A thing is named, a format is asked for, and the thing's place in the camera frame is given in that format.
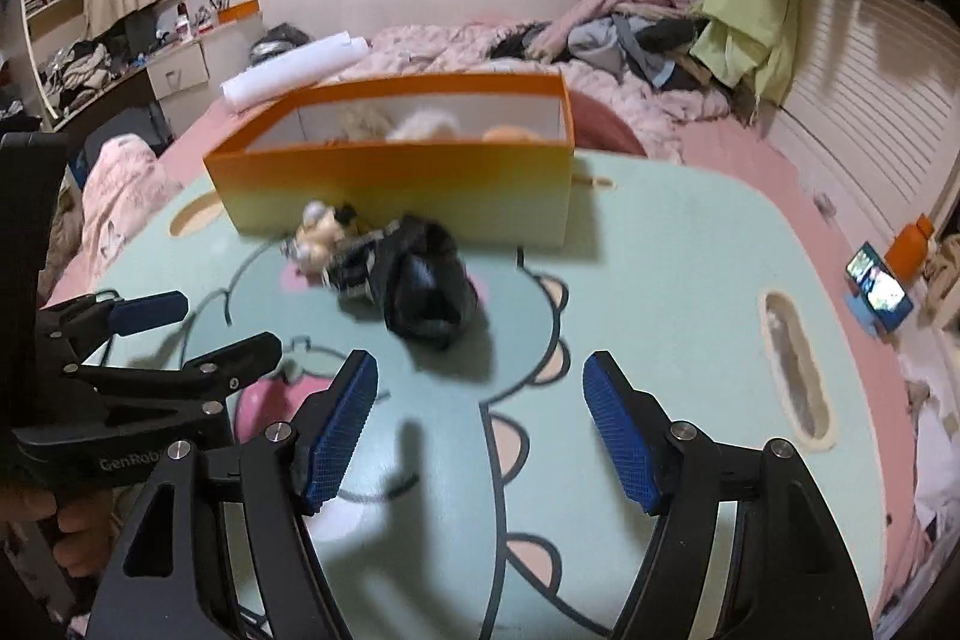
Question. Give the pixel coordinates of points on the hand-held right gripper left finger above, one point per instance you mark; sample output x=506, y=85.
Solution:
x=337, y=437

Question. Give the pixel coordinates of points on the smartphone with lit screen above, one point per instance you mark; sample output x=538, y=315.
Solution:
x=877, y=287

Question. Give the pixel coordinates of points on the small orange storage box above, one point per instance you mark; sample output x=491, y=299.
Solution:
x=238, y=12

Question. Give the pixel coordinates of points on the white crumpled cloth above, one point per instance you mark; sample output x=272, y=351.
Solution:
x=934, y=460

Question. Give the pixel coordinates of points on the dark chair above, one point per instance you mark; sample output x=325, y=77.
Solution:
x=142, y=130

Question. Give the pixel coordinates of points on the blue phone stand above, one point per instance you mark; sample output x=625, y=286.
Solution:
x=866, y=317

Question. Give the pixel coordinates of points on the person's left hand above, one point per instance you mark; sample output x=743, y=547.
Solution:
x=75, y=527

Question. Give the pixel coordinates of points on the black lace cloth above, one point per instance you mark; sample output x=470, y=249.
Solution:
x=424, y=287

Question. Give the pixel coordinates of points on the small clear plastic piece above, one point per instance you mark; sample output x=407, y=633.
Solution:
x=823, y=206

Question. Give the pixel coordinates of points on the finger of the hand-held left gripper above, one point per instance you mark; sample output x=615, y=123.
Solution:
x=225, y=366
x=150, y=311

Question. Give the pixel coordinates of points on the white desk with drawer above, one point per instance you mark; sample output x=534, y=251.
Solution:
x=180, y=70

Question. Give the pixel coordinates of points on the white paper roll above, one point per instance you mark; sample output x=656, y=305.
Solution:
x=300, y=66

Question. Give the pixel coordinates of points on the dark crumpled garment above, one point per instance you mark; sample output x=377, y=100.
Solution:
x=517, y=44

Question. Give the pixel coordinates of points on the orange bottle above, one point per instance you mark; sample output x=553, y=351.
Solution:
x=907, y=250

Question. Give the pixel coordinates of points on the peach plush ball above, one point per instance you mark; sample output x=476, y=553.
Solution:
x=510, y=133

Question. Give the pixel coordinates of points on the yellow-green hanging cloth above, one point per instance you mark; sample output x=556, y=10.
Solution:
x=742, y=10

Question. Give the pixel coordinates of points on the orange cardboard box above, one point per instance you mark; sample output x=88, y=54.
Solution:
x=412, y=190

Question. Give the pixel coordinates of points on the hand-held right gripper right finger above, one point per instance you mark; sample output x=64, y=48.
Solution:
x=622, y=437

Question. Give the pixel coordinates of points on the beige crumpled clothes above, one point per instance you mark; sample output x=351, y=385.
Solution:
x=82, y=70

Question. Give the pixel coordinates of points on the dark grey bag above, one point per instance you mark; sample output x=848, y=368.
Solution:
x=277, y=40

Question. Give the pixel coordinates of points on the grey crumpled garment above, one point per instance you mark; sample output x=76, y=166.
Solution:
x=592, y=40

